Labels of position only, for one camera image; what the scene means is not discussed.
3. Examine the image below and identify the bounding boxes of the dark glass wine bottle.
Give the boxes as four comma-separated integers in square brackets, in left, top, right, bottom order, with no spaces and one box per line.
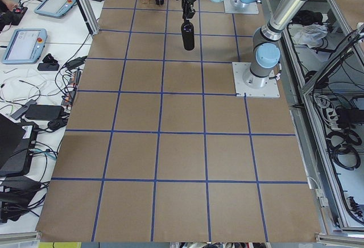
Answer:
[181,19,195,51]

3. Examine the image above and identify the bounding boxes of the crumpled white cloth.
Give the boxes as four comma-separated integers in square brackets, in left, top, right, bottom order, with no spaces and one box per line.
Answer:
[292,24,328,48]

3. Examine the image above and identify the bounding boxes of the blue teach pendant far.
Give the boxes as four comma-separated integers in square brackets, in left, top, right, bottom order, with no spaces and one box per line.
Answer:
[34,0,76,18]

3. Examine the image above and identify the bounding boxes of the blue teach pendant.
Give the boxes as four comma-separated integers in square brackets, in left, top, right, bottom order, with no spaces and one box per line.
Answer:
[2,28,48,64]
[34,0,76,18]

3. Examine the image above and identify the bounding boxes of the blue teach pendant near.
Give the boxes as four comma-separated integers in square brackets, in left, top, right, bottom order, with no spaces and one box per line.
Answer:
[2,28,48,64]

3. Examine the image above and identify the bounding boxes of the black power brick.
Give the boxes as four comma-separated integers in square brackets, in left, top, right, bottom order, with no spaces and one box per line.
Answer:
[25,104,64,121]

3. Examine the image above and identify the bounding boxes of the black laptop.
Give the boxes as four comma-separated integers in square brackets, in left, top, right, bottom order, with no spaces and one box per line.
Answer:
[1,115,38,177]

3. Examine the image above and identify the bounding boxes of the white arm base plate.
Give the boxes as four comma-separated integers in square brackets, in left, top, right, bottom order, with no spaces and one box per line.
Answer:
[224,0,259,15]
[232,62,280,98]

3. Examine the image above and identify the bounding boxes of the aluminium frame post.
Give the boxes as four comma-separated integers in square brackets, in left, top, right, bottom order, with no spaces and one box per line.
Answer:
[76,0,100,36]

